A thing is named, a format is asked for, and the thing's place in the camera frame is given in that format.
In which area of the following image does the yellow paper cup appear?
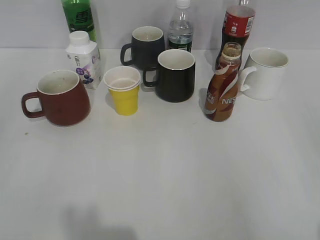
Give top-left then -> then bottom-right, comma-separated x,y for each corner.
103,66 -> 141,116

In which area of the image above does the black ceramic mug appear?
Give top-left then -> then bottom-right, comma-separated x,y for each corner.
142,49 -> 196,103

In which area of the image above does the white yogurt drink bottle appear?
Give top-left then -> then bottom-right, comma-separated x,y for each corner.
65,30 -> 102,89

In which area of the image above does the dark grey ceramic mug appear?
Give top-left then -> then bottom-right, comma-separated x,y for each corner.
120,26 -> 166,70

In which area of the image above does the green plastic soda bottle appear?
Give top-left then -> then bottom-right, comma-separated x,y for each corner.
61,0 -> 97,42

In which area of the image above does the cola bottle red label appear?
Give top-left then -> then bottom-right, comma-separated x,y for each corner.
215,1 -> 256,70

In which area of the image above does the white ceramic mug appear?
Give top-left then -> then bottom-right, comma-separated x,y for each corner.
238,47 -> 289,101

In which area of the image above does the brown Nescafe coffee bottle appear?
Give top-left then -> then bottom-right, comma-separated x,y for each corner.
203,42 -> 242,122

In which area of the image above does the clear water bottle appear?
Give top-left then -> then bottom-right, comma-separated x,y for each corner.
167,0 -> 194,52

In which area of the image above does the dark red ceramic mug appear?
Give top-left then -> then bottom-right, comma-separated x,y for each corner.
21,69 -> 91,126

